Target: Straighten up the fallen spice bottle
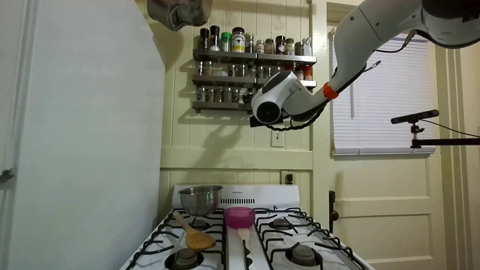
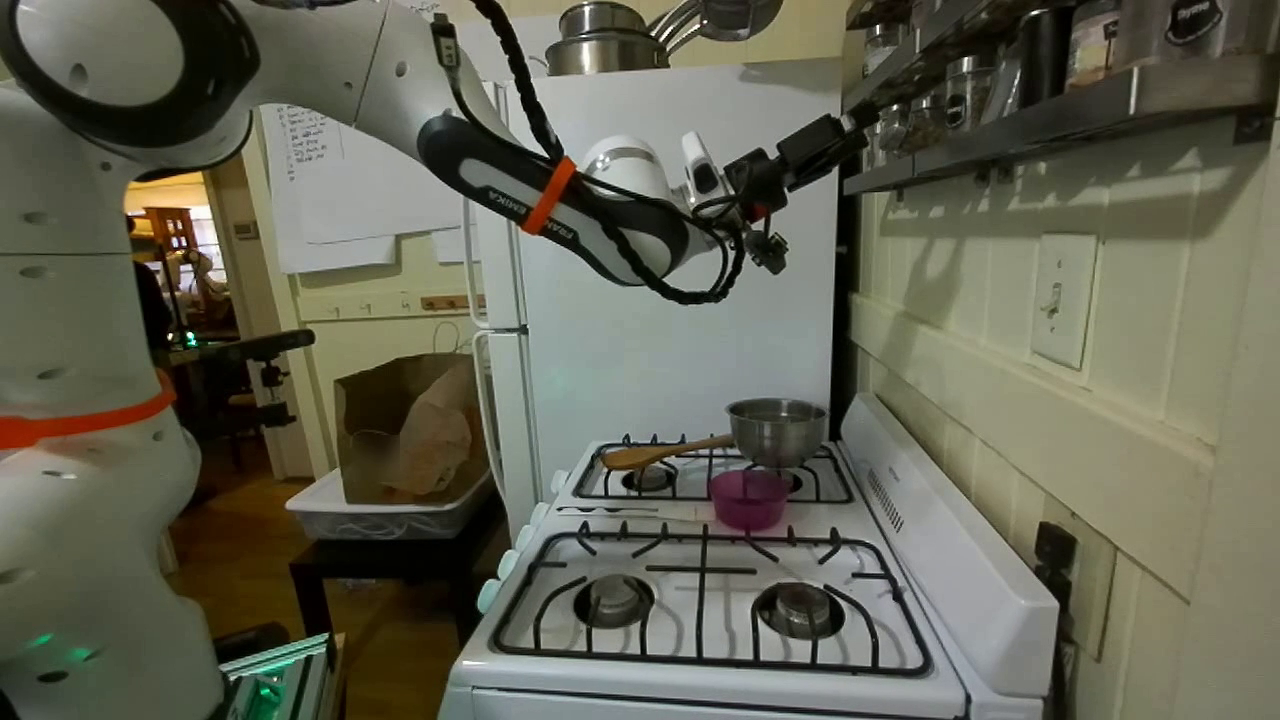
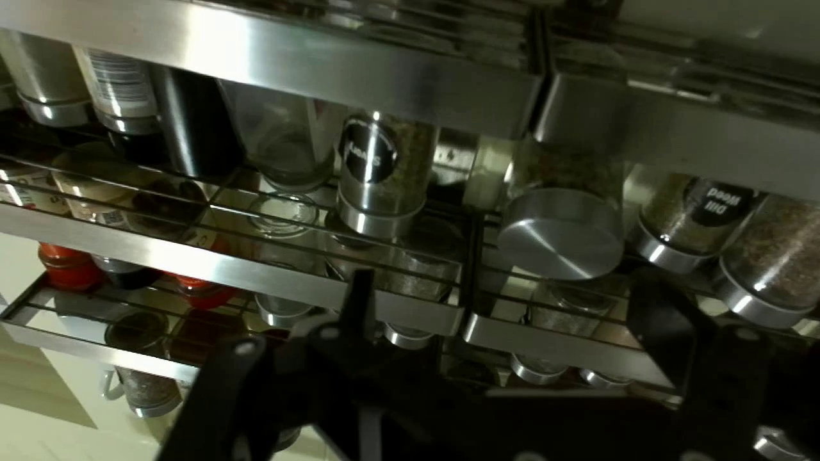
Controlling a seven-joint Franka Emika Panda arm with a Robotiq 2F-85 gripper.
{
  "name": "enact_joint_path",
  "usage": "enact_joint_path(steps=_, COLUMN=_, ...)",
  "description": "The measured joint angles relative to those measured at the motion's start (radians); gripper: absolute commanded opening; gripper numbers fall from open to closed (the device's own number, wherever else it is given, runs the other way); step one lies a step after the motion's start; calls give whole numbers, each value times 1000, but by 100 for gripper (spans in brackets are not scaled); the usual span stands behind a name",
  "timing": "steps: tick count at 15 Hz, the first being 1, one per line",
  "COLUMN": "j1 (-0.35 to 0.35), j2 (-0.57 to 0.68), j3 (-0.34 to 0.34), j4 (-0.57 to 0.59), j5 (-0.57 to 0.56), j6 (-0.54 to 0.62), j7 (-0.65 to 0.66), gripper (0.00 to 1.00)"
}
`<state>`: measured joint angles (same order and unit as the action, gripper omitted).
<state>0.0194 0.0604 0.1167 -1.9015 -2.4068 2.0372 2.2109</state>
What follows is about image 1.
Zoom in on large yellow label jar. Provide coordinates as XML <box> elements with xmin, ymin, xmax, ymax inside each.
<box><xmin>231</xmin><ymin>27</ymin><xmax>246</xmax><ymax>53</ymax></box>

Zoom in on black and white grinder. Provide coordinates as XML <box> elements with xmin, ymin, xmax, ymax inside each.
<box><xmin>210</xmin><ymin>25</ymin><xmax>221</xmax><ymax>52</ymax></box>

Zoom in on cream panel door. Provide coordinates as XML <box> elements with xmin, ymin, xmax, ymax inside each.
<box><xmin>325</xmin><ymin>0</ymin><xmax>449</xmax><ymax>270</ymax></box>

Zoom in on black door handle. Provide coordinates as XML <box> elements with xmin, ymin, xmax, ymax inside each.
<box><xmin>328</xmin><ymin>190</ymin><xmax>340</xmax><ymax>233</ymax></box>

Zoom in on stove burner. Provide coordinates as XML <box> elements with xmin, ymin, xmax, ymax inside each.
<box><xmin>270</xmin><ymin>217</ymin><xmax>294</xmax><ymax>231</ymax></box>
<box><xmin>285</xmin><ymin>244</ymin><xmax>323</xmax><ymax>268</ymax></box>
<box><xmin>189</xmin><ymin>219</ymin><xmax>211</xmax><ymax>231</ymax></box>
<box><xmin>164</xmin><ymin>247</ymin><xmax>205</xmax><ymax>270</ymax></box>

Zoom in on light switch plate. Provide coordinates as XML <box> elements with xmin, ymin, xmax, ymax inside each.
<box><xmin>271</xmin><ymin>129</ymin><xmax>285</xmax><ymax>148</ymax></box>

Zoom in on pink plastic bowl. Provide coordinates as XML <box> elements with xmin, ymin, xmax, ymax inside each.
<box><xmin>223</xmin><ymin>206</ymin><xmax>257</xmax><ymax>230</ymax></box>

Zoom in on wooden spoon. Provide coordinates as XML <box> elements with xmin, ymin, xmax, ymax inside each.
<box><xmin>172</xmin><ymin>211</ymin><xmax>217</xmax><ymax>252</ymax></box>

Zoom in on white window blinds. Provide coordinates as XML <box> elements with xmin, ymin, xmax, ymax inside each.
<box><xmin>331</xmin><ymin>33</ymin><xmax>438</xmax><ymax>156</ymax></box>

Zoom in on metal spice rack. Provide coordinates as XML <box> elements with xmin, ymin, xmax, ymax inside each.
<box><xmin>192</xmin><ymin>49</ymin><xmax>318</xmax><ymax>113</ymax></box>

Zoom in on white gas stove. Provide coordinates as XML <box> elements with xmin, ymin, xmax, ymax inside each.
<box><xmin>119</xmin><ymin>183</ymin><xmax>377</xmax><ymax>270</ymax></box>

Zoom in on camera on mount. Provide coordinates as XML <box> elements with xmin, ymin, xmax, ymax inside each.
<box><xmin>390</xmin><ymin>109</ymin><xmax>480</xmax><ymax>149</ymax></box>

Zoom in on steel mixing bowl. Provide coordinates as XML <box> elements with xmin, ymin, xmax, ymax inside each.
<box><xmin>177</xmin><ymin>185</ymin><xmax>224</xmax><ymax>217</ymax></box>

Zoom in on grey bag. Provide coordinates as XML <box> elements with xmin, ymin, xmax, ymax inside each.
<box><xmin>147</xmin><ymin>0</ymin><xmax>213</xmax><ymax>32</ymax></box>

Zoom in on white refrigerator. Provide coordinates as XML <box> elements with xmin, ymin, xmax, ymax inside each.
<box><xmin>0</xmin><ymin>0</ymin><xmax>166</xmax><ymax>270</ymax></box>

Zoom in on black cable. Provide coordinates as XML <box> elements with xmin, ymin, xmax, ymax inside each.
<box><xmin>423</xmin><ymin>119</ymin><xmax>480</xmax><ymax>139</ymax></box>

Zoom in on white spatula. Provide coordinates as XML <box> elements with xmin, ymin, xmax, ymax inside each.
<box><xmin>237</xmin><ymin>228</ymin><xmax>256</xmax><ymax>270</ymax></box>

